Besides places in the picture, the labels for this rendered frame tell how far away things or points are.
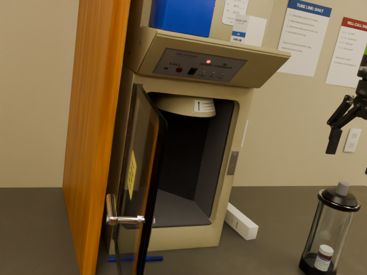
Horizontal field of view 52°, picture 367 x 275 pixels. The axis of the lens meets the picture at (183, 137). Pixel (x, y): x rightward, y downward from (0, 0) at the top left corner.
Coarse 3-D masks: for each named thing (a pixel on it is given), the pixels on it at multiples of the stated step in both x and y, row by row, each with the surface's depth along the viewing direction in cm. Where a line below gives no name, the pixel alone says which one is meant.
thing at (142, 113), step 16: (144, 96) 69; (144, 112) 68; (144, 128) 66; (160, 128) 54; (128, 144) 84; (144, 144) 64; (160, 144) 55; (128, 160) 81; (144, 160) 63; (144, 176) 61; (128, 192) 77; (144, 192) 60; (128, 208) 75; (144, 208) 59; (128, 224) 73; (144, 224) 59; (128, 240) 71; (144, 240) 60; (128, 256) 69; (128, 272) 67
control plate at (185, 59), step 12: (168, 48) 74; (168, 60) 78; (180, 60) 78; (192, 60) 79; (204, 60) 79; (216, 60) 80; (228, 60) 81; (240, 60) 81; (156, 72) 81; (168, 72) 81; (180, 72) 82; (216, 72) 84; (228, 72) 85
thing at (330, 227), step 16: (320, 192) 101; (320, 208) 99; (352, 208) 94; (320, 224) 99; (336, 224) 96; (320, 240) 99; (336, 240) 98; (304, 256) 104; (320, 256) 100; (336, 256) 99
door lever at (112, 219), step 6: (108, 198) 67; (114, 198) 68; (108, 204) 65; (114, 204) 66; (108, 210) 64; (114, 210) 63; (108, 216) 62; (114, 216) 62; (120, 216) 62; (126, 216) 63; (138, 216) 62; (108, 222) 61; (114, 222) 61; (120, 222) 62; (126, 222) 62; (132, 222) 62; (138, 222) 62
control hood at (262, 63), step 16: (144, 32) 77; (160, 32) 70; (144, 48) 76; (160, 48) 74; (176, 48) 75; (192, 48) 75; (208, 48) 76; (224, 48) 77; (240, 48) 78; (256, 48) 79; (144, 64) 78; (256, 64) 84; (272, 64) 85; (192, 80) 86; (208, 80) 87; (240, 80) 89; (256, 80) 90
